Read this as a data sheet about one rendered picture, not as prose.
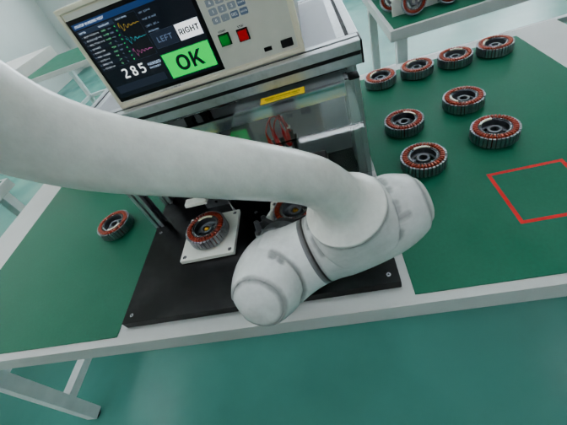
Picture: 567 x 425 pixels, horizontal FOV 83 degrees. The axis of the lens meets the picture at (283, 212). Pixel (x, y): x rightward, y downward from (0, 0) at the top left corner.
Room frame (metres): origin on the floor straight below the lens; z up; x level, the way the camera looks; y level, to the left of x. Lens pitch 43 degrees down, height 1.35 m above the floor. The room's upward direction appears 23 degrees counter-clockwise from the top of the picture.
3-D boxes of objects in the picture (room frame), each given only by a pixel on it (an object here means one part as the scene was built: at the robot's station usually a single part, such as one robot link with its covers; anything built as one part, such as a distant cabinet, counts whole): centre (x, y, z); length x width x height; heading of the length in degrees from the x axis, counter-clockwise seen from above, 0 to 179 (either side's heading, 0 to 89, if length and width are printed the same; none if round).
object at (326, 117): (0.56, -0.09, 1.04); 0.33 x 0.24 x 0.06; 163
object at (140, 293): (0.62, 0.08, 0.76); 0.64 x 0.47 x 0.02; 73
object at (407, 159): (0.59, -0.39, 0.77); 0.11 x 0.11 x 0.04
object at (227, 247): (0.64, 0.20, 0.78); 0.15 x 0.15 x 0.01; 73
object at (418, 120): (0.77, -0.44, 0.77); 0.11 x 0.11 x 0.04
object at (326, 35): (0.91, 0.00, 1.09); 0.68 x 0.44 x 0.05; 73
